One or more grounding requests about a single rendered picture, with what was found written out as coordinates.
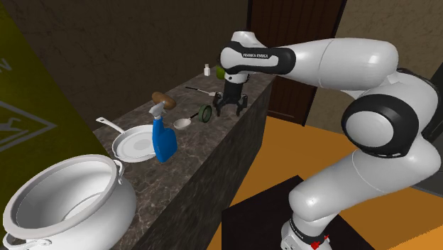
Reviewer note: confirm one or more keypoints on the green round object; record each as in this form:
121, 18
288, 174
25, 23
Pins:
220, 72

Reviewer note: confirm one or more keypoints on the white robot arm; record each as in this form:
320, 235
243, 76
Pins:
349, 62

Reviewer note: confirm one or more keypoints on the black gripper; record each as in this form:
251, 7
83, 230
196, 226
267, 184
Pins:
233, 91

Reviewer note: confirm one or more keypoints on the small white bottle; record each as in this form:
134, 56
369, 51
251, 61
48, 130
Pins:
207, 71

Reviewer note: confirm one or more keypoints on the large white pot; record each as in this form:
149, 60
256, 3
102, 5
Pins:
90, 207

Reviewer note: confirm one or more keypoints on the black robot stand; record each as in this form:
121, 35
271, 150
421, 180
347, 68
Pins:
256, 214

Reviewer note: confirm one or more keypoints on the white frying pan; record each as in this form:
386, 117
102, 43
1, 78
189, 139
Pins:
133, 145

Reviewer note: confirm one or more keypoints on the dark brown door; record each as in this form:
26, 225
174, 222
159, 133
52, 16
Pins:
294, 20

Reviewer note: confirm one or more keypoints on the brown potato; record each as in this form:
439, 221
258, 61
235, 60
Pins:
168, 99

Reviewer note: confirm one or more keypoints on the blue spray bottle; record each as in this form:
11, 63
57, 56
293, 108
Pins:
164, 140

